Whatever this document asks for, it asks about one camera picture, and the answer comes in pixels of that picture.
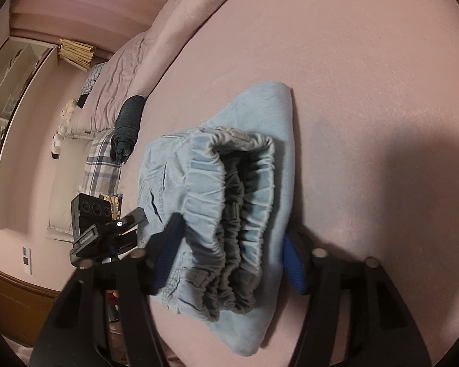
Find white plush toy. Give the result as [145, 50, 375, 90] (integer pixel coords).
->
[50, 132, 66, 160]
[59, 98, 79, 124]

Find striped pillow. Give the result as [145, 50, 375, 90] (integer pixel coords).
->
[77, 62, 109, 108]

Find light blue pants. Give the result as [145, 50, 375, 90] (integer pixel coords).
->
[138, 81, 295, 356]

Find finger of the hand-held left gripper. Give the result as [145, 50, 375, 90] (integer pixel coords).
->
[114, 207, 147, 235]

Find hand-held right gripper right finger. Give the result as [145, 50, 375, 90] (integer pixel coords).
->
[283, 231, 433, 367]

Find pink bed sheet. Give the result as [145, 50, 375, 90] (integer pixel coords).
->
[111, 0, 459, 367]

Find pink padded headboard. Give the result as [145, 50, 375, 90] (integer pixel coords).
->
[9, 0, 177, 53]

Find dark rolled cloth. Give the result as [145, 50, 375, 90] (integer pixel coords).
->
[110, 95, 146, 163]

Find plaid pillow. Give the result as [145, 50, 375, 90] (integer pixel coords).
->
[78, 129, 123, 200]

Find pink duvet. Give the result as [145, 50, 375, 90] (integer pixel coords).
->
[87, 0, 270, 134]

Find white shelf cabinet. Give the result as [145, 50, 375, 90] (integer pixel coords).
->
[0, 35, 59, 231]

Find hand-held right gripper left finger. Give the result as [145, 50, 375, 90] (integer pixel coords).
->
[31, 213, 185, 367]

